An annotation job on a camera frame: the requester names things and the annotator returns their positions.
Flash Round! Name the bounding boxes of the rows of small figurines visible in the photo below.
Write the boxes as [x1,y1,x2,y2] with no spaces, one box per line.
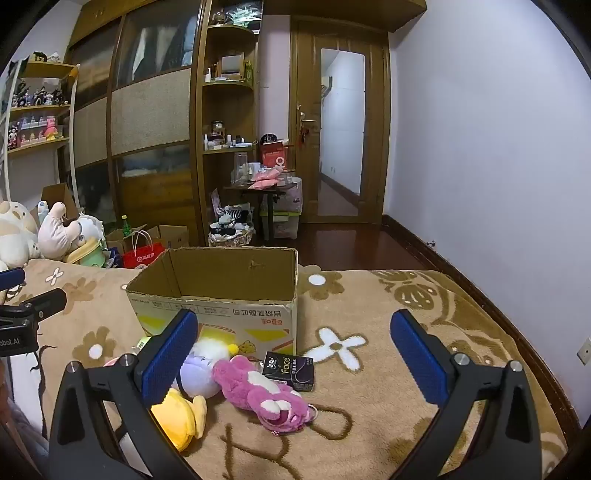
[7,76,70,145]

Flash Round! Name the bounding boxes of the wooden sliding-door wardrobe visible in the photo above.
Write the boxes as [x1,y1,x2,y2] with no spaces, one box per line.
[68,0,208,246]

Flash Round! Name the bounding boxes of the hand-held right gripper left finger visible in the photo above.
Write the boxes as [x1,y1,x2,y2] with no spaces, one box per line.
[46,308,200,480]

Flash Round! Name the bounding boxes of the white-haired doll green outfit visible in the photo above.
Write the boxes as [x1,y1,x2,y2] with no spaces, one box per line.
[64,216,110,268]

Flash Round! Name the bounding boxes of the printed cardboard box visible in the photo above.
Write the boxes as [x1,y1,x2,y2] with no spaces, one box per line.
[126,247,299,358]

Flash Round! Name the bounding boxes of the wooden door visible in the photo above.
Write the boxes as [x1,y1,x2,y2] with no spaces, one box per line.
[292,16,392,225]

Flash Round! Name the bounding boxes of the wooden figurine shelf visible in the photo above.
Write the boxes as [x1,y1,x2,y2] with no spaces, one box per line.
[0,52,80,197]

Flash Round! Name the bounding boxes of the cream bear plush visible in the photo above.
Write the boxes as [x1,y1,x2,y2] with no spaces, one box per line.
[0,200,42,272]

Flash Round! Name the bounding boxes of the white fluffy pompom plush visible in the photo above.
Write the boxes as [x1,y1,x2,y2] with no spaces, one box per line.
[193,336,241,361]

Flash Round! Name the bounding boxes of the pink bear plush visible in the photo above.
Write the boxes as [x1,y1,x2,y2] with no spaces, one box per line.
[211,354,319,435]

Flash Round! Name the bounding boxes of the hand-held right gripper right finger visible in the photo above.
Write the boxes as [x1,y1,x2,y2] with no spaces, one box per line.
[389,309,542,480]

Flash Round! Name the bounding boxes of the black tissue packet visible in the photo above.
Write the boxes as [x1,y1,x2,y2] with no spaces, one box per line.
[262,352,317,393]

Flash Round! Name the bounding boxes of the red gift box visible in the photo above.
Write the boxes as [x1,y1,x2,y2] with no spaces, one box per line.
[260,141,290,172]

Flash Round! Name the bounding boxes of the flat cardboard boxes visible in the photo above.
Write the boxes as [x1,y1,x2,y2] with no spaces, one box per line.
[105,224,191,256]

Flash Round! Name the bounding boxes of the woven basket of toys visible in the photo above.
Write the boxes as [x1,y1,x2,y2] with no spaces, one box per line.
[208,207,256,248]

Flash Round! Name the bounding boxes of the clear storage bin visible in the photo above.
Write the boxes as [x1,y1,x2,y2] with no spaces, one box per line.
[259,177,304,241]

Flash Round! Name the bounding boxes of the person's grey clothing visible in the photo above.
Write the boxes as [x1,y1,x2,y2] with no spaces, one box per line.
[0,399,49,467]

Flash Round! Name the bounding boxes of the blindfolded lavender-haired doll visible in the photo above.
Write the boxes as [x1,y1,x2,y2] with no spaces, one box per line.
[173,351,234,400]

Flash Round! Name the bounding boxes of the pink packets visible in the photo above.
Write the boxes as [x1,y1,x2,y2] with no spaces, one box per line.
[248,168,285,190]

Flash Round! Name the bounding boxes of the open brown carton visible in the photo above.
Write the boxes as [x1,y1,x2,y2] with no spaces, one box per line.
[30,183,80,223]

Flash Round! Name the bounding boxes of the red paper shopping bag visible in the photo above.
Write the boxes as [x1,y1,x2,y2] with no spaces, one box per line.
[122,231,167,270]

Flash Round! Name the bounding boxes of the clear plastic container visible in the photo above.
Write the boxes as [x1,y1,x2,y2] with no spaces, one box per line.
[232,152,251,186]

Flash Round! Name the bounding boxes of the wooden overhead cabinet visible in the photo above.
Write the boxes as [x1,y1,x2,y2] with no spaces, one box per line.
[259,0,428,34]

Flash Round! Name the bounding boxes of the yellow plush toy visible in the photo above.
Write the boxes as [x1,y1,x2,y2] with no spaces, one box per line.
[150,388,208,453]

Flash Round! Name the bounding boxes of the small dark side table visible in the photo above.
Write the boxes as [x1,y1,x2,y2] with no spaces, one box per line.
[223,182,299,241]

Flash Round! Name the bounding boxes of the white and pink plush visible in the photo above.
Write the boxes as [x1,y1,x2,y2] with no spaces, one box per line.
[38,202,83,262]

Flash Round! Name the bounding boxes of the wooden corner shelf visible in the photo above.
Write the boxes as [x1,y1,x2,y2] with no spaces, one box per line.
[193,0,262,246]

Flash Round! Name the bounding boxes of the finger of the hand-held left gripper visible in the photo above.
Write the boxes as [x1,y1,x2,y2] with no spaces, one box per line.
[0,267,27,291]
[0,288,68,321]

